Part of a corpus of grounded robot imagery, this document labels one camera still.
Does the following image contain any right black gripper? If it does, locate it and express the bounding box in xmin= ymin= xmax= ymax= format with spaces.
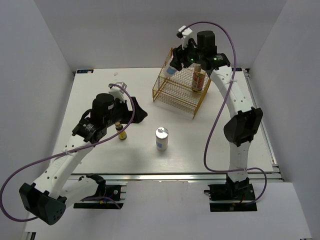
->
xmin=169 ymin=37 xmax=204 ymax=72

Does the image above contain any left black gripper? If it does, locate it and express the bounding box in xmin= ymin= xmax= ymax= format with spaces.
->
xmin=104 ymin=97 xmax=148 ymax=128

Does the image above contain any white shaker blue label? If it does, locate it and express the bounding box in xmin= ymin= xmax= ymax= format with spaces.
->
xmin=163 ymin=56 xmax=177 ymax=78
xmin=155 ymin=127 xmax=169 ymax=151

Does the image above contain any tall black-capped sauce bottle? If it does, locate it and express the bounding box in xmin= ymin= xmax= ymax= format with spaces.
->
xmin=191 ymin=65 xmax=205 ymax=93

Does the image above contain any small yellow-label bottle front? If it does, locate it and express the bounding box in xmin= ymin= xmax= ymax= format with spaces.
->
xmin=115 ymin=122 xmax=127 ymax=140

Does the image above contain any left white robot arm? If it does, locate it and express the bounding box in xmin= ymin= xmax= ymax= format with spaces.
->
xmin=19 ymin=93 xmax=148 ymax=225

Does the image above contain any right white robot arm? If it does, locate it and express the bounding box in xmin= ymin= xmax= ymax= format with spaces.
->
xmin=163 ymin=27 xmax=263 ymax=200

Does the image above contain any blue table label right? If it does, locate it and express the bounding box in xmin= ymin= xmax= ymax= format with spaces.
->
xmin=232 ymin=67 xmax=243 ymax=72

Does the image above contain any blue table label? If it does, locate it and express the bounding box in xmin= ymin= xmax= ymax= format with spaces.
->
xmin=232 ymin=67 xmax=243 ymax=72
xmin=76 ymin=69 xmax=94 ymax=74

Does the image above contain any blue table label left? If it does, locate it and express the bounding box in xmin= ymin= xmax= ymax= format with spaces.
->
xmin=76 ymin=69 xmax=94 ymax=74

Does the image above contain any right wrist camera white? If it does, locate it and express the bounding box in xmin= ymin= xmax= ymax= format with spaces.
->
xmin=176 ymin=25 xmax=193 ymax=50

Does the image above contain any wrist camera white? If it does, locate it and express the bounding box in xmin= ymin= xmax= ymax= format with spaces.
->
xmin=176 ymin=25 xmax=193 ymax=50
xmin=108 ymin=81 xmax=127 ymax=103

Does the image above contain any gold wire rack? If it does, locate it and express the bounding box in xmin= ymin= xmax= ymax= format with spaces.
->
xmin=152 ymin=50 xmax=211 ymax=116

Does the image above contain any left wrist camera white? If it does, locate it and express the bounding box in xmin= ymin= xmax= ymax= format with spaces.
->
xmin=108 ymin=81 xmax=127 ymax=103

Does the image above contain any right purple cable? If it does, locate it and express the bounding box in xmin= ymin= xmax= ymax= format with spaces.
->
xmin=181 ymin=21 xmax=268 ymax=203

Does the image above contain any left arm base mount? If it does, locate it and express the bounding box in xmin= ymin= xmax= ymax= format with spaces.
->
xmin=73 ymin=173 xmax=127 ymax=210

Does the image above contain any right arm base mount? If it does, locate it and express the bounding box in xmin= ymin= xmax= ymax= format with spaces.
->
xmin=203 ymin=176 xmax=258 ymax=213

